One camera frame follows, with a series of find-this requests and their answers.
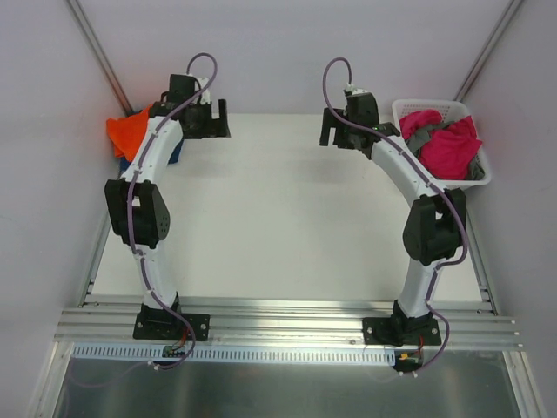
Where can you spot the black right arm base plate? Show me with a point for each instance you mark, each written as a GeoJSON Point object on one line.
{"type": "Point", "coordinates": [398, 331]}

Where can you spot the white plastic basket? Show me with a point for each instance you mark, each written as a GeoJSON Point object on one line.
{"type": "Point", "coordinates": [442, 135]}

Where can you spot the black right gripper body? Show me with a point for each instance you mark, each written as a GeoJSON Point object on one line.
{"type": "Point", "coordinates": [333, 131]}

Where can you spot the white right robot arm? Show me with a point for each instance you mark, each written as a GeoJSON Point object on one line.
{"type": "Point", "coordinates": [435, 227]}

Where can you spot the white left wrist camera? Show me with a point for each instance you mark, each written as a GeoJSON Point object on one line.
{"type": "Point", "coordinates": [203, 84]}

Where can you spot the pink t shirt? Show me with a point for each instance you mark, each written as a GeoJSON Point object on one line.
{"type": "Point", "coordinates": [448, 148]}

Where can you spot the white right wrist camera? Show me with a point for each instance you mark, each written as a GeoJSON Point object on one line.
{"type": "Point", "coordinates": [353, 90]}

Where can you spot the orange t shirt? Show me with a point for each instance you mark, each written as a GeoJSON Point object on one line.
{"type": "Point", "coordinates": [127, 134]}

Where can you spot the left corner aluminium post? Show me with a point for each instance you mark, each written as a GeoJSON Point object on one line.
{"type": "Point", "coordinates": [90, 36]}

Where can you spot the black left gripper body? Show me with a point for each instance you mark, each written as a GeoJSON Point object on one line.
{"type": "Point", "coordinates": [213, 123]}

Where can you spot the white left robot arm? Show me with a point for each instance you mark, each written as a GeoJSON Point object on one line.
{"type": "Point", "coordinates": [138, 213]}

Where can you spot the right corner aluminium post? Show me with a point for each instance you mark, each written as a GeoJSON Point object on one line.
{"type": "Point", "coordinates": [503, 23]}

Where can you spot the grey t shirt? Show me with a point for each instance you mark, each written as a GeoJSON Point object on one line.
{"type": "Point", "coordinates": [418, 148]}

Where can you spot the blue folded t shirt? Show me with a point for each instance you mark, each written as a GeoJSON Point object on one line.
{"type": "Point", "coordinates": [123, 163]}

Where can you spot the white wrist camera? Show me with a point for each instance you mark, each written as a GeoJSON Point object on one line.
{"type": "Point", "coordinates": [353, 90]}
{"type": "Point", "coordinates": [203, 84]}

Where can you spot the corner aluminium post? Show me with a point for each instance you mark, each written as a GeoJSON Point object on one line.
{"type": "Point", "coordinates": [503, 23]}
{"type": "Point", "coordinates": [90, 36]}

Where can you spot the white slotted cable duct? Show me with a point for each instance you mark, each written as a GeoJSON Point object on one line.
{"type": "Point", "coordinates": [237, 354]}

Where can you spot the aluminium front mounting rail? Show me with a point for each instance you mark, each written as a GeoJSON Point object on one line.
{"type": "Point", "coordinates": [289, 323]}

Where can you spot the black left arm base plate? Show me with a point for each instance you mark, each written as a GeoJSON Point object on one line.
{"type": "Point", "coordinates": [164, 326]}

